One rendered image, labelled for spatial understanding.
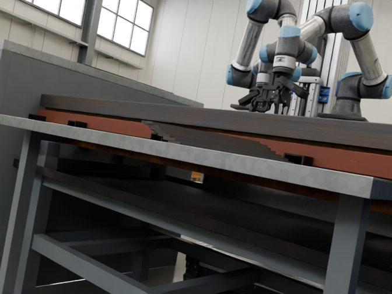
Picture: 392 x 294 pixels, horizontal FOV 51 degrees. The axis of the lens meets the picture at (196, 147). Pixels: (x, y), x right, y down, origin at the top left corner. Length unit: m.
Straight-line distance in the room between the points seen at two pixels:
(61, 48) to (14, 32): 1.49
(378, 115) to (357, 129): 10.69
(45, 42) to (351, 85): 10.63
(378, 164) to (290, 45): 0.68
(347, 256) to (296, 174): 0.17
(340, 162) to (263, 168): 0.32
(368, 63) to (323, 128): 1.08
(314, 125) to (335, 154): 0.09
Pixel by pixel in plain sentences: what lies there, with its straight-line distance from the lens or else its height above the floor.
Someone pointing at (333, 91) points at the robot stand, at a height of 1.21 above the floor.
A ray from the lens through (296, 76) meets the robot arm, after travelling 1.95.
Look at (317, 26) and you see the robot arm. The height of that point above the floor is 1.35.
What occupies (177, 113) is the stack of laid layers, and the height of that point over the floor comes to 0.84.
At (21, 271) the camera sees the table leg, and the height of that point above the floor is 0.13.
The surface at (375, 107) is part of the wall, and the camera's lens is 11.69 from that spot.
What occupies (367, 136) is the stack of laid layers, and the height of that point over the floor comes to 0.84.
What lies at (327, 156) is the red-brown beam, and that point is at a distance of 0.98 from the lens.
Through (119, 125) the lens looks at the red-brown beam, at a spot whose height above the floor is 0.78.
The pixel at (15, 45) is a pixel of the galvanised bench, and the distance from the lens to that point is 1.87.
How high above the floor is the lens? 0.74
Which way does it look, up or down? 1 degrees up
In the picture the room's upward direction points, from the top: 10 degrees clockwise
